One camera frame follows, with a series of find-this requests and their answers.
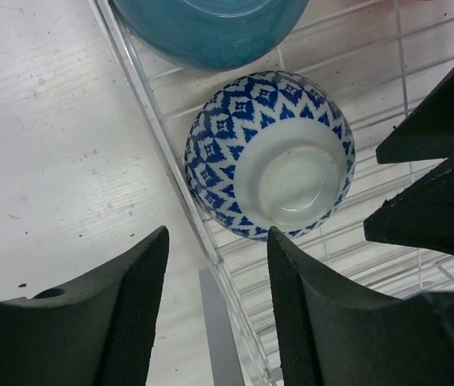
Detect blue white patterned bowl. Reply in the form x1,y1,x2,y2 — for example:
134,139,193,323
184,71,356,241

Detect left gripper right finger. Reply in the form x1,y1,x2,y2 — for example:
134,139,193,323
266,228,454,385

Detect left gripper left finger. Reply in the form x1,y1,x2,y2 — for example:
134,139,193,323
0,227,169,385

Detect blue plastic bowl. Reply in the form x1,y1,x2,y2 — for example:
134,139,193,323
112,0,307,72

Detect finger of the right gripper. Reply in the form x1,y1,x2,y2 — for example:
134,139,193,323
363,153,454,256
376,67,454,164

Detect white wire dish rack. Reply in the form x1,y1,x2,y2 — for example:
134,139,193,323
85,0,454,386

